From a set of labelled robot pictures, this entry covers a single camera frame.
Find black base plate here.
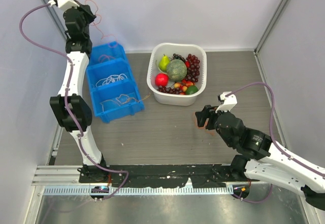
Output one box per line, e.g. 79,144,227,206
77,164,248,188

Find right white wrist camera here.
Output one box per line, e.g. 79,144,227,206
216,91,237,112

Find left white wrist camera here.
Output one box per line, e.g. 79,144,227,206
47,0,80,11

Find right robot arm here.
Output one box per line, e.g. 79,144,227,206
195,105,324,210

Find red apple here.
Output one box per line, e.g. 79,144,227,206
155,73,169,86

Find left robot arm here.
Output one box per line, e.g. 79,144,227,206
50,0,109,183

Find blue plastic compartment bin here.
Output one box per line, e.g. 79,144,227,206
86,42,144,123

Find white slotted cable duct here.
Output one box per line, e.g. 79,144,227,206
43,185,233,197

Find green pear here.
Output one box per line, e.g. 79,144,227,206
158,54,170,72

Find green netted melon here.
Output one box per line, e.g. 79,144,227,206
166,59,187,82

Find small dark grape bunch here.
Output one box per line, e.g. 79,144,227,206
157,86,184,94

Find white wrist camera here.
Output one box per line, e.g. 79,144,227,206
47,0,80,11
216,91,237,112

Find dark red grape bunch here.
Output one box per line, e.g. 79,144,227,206
185,54,201,83

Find red yellow cherries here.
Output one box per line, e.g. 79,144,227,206
174,80,195,94

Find white plastic fruit basket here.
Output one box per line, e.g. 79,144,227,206
146,43,207,106

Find green lime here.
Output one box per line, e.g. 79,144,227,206
185,85,199,95

